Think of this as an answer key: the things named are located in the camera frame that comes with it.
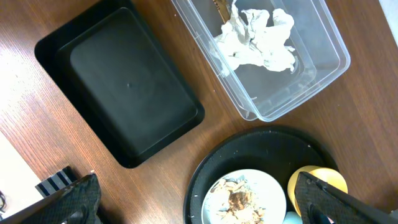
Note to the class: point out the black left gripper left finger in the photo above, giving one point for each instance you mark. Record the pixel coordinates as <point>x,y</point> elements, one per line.
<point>76,203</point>

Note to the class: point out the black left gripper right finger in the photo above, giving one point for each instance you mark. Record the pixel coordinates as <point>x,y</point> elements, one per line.
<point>318,201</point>

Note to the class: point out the yellow bowl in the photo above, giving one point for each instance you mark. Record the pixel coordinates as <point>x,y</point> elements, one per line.
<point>327,175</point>

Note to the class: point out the light blue cup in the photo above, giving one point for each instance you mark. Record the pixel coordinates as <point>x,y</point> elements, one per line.
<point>292,218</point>

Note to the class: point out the white napkin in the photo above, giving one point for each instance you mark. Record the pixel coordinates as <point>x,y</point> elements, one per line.
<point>256,37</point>

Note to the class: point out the brown gold snack wrapper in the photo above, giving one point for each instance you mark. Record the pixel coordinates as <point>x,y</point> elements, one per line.
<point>223,9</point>

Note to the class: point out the clear plastic waste bin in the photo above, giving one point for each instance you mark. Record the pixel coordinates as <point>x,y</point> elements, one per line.
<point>257,93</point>

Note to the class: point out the round black serving tray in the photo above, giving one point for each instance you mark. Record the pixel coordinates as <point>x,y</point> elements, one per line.
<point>276,150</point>

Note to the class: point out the grey plate with food scraps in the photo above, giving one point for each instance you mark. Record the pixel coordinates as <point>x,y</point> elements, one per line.
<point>271,196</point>

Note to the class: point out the food scraps on plate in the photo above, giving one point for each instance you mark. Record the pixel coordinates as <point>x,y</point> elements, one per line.
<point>238,203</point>

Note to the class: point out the black rectangular bin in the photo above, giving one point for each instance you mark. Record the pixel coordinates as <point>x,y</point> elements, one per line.
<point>113,70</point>

